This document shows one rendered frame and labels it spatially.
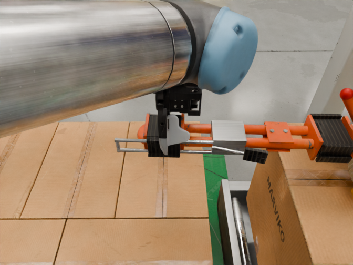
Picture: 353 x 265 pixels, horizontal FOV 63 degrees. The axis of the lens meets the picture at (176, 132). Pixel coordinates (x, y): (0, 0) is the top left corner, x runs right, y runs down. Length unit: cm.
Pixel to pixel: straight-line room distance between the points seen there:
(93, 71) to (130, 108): 241
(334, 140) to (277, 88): 231
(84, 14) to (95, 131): 145
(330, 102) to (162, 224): 125
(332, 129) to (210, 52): 47
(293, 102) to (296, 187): 213
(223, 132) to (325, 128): 22
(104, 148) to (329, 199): 110
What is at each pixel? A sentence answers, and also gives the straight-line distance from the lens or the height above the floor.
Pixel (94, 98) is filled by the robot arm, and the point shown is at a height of 154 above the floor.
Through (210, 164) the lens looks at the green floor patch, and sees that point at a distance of 212.
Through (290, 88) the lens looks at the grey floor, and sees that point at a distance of 300.
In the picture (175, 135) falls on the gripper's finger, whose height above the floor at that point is 126.
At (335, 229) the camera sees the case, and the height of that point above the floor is 108.
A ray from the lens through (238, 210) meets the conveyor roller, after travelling 130.
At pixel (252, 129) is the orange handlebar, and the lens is 64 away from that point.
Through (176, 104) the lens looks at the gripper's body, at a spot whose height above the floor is 132.
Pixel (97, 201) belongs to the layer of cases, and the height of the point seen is 54.
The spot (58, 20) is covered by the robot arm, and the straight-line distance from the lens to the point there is 18.
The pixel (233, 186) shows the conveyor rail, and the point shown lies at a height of 59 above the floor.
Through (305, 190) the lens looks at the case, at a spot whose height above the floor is 108.
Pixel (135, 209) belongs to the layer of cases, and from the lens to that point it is 129.
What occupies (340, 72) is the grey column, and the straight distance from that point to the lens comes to 185.
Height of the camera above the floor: 165
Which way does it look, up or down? 45 degrees down
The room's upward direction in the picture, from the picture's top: straight up
